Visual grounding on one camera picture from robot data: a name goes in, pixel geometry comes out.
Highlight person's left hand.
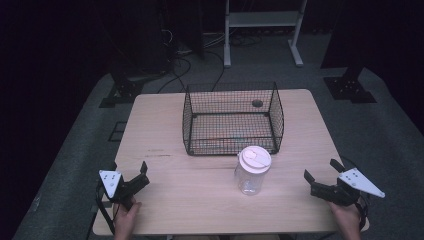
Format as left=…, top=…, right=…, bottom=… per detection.
left=112, top=196, right=143, bottom=236

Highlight white metal desk frame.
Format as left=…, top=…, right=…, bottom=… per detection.
left=223, top=0, right=308, bottom=69

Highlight person's right hand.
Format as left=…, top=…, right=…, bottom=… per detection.
left=327, top=200, right=363, bottom=240

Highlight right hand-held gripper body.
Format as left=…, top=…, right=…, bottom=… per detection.
left=310, top=167, right=386, bottom=207

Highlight black wire mesh basket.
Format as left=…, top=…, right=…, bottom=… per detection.
left=182, top=81, right=285, bottom=157

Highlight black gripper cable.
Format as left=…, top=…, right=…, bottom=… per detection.
left=353, top=193, right=370, bottom=232
left=95, top=181, right=116, bottom=235

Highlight black stand base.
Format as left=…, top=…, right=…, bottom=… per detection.
left=323, top=65, right=378, bottom=104
left=98, top=68, right=145, bottom=109

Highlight clear plastic jar white lid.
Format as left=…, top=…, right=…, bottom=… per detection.
left=233, top=145, right=273, bottom=197

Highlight black floor cables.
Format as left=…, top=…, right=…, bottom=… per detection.
left=156, top=29, right=226, bottom=95

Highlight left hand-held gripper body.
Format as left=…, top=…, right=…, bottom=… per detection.
left=98, top=169, right=141, bottom=211

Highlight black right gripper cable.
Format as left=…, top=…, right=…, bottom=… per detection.
left=353, top=193, right=370, bottom=232

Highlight black square floor frame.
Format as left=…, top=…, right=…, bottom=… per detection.
left=107, top=121, right=128, bottom=143

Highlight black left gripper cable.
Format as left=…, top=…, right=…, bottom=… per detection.
left=95, top=181, right=116, bottom=235

